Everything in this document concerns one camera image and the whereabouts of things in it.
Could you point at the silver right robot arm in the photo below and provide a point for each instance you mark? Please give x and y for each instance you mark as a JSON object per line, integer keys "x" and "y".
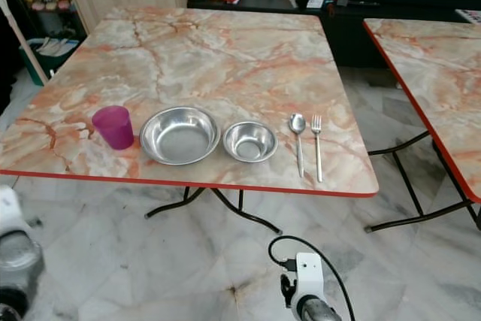
{"x": 319, "y": 310}

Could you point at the small steel bowl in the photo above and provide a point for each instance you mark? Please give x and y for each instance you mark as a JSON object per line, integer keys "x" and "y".
{"x": 250, "y": 142}

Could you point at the steel fork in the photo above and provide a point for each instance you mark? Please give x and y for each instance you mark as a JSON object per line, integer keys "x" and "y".
{"x": 317, "y": 137}

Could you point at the steel spoon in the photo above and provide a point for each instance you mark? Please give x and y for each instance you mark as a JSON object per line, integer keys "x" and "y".
{"x": 297, "y": 123}

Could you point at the large steel bowl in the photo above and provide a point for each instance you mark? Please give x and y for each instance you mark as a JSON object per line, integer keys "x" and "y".
{"x": 180, "y": 136}

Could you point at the purple plastic cup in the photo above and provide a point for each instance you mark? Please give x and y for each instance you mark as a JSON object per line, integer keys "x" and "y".
{"x": 113, "y": 127}

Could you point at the green plastic bin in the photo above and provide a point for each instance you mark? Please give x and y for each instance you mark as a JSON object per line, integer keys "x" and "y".
{"x": 49, "y": 65}

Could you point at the wooden broom stick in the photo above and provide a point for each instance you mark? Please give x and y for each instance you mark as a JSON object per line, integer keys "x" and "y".
{"x": 24, "y": 39}

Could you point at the pink white keypad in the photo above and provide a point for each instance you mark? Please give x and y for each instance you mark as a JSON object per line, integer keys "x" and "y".
{"x": 470, "y": 16}

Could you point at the white papers stack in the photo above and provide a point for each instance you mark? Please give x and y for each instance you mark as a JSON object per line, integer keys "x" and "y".
{"x": 58, "y": 46}

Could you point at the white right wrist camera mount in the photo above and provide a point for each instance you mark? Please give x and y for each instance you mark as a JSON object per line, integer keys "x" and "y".
{"x": 310, "y": 276}

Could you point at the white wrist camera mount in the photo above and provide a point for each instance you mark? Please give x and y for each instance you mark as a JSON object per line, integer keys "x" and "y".
{"x": 310, "y": 276}
{"x": 7, "y": 208}

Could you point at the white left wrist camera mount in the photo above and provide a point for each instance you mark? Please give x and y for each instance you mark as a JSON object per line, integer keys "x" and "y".
{"x": 7, "y": 208}

